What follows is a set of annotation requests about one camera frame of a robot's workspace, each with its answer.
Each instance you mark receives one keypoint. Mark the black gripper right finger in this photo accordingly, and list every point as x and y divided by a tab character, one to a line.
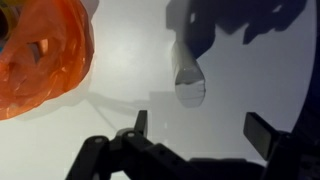
288	157

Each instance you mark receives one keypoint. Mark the yellow-capped dark bottle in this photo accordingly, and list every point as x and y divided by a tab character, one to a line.
10	11

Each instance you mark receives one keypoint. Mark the orange plastic bag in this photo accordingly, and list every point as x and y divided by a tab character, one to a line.
48	53

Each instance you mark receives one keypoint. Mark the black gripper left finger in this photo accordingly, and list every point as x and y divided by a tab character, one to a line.
132	153

